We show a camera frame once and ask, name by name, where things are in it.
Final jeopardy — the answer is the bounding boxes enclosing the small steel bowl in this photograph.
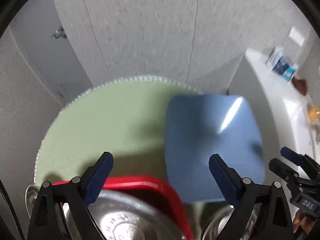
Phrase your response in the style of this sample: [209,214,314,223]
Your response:
[25,185,40,218]

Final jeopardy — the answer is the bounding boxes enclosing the white counter cabinet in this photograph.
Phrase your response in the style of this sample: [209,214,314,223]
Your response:
[226,48,320,188]

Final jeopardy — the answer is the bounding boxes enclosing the white wall socket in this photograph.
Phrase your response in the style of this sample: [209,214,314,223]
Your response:
[288,27,305,47]

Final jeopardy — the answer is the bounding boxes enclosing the metal door handle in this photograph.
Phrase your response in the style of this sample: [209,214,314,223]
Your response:
[51,26,68,39]

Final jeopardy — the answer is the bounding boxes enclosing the person's right hand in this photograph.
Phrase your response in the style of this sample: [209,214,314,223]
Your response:
[293,210,316,234]

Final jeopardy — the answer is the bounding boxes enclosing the blue white package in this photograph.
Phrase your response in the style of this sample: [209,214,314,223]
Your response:
[266,47,299,82]

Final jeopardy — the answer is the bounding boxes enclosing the blue square plate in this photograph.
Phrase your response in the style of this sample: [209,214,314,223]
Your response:
[164,94,266,204]

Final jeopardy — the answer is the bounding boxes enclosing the medium steel bowl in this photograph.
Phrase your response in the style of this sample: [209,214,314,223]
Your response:
[201,204,261,240]

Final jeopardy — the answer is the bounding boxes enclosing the brown object on counter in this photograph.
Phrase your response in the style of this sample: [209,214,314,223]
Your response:
[291,77,308,96]

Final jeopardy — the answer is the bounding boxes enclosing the grey door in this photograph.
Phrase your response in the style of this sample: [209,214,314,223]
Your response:
[10,0,93,104]

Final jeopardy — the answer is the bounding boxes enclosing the orange object on counter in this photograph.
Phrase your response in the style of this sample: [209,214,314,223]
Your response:
[308,106,320,123]

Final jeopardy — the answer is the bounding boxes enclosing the green checkered table mat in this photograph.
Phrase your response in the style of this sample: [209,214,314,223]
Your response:
[34,76,201,186]

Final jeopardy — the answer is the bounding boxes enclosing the large steel bowl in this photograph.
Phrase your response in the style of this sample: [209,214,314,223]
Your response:
[62,189,187,240]

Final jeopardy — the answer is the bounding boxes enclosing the red plastic basin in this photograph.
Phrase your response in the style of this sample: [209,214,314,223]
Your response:
[52,175,195,240]

